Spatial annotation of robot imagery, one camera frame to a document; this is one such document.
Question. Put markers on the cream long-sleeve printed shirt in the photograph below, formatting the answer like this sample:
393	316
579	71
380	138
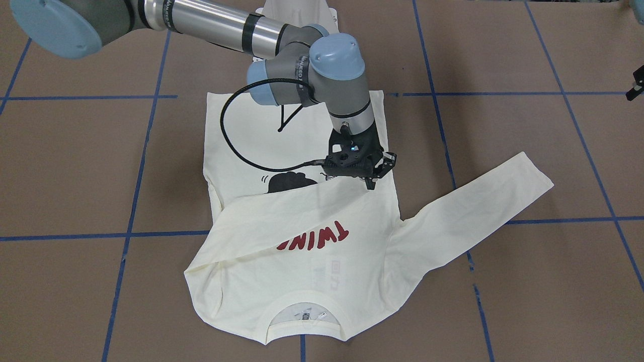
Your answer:
294	253

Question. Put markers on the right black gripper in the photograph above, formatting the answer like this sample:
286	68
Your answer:
377	149

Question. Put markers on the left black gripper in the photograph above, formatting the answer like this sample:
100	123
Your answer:
637	85

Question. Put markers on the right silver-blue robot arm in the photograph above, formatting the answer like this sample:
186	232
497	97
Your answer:
301	66

